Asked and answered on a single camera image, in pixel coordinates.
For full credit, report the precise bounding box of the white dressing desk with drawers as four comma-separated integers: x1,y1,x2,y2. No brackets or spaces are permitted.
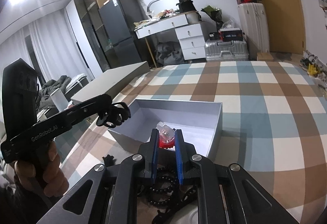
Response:
135,11,208,61

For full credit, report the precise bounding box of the grey cardboard box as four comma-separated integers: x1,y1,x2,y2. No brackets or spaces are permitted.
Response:
108,99,223,161

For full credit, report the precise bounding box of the black bag on desk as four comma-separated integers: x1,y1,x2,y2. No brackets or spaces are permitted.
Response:
177,0,196,13

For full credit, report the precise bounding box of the black plastic hair claw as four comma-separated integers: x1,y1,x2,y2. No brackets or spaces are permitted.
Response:
96,102,131,128

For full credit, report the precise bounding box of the grey clothes pile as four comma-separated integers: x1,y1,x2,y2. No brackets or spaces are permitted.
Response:
36,75,72,112

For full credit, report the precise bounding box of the small cardboard box on floor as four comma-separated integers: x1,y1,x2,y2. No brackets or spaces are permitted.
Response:
257,52,274,61

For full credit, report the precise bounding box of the person's left hand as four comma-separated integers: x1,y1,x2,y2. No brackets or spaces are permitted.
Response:
15,141,69,197

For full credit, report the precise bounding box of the grey bed footboard bench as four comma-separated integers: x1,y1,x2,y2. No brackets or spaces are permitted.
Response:
71,61,150,105

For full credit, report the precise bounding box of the white upright suitcase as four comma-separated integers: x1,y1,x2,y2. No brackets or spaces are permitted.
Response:
238,3,270,60

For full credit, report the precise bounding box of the silver aluminium suitcase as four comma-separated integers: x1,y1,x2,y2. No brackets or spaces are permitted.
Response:
205,40,249,61

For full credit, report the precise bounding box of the white curtain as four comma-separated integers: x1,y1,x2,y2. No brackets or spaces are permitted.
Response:
0,13,91,87

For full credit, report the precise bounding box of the clear ring with red base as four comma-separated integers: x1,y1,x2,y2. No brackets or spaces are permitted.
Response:
155,121,177,150

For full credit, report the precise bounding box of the wooden door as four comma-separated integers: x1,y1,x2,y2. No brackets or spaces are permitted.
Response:
261,0,305,54

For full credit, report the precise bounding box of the dark grey refrigerator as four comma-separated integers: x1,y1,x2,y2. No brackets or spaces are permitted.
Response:
99,0,151,66

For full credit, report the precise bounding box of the checkered bed sheet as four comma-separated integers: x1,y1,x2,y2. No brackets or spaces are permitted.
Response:
53,60,327,224

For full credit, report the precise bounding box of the dark flower bouquet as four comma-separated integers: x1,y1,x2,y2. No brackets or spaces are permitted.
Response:
201,5,224,31

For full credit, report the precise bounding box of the black bead bracelet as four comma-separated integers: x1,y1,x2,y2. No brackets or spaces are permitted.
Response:
145,166,180,208

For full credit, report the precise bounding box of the black red box on suitcase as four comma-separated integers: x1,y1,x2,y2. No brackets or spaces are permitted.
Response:
219,28,243,42

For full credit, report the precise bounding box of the curved vanity mirror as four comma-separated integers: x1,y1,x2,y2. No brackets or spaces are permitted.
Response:
146,0,179,18

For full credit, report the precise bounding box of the black bow hair clip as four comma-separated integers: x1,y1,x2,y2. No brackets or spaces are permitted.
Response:
103,154,116,167

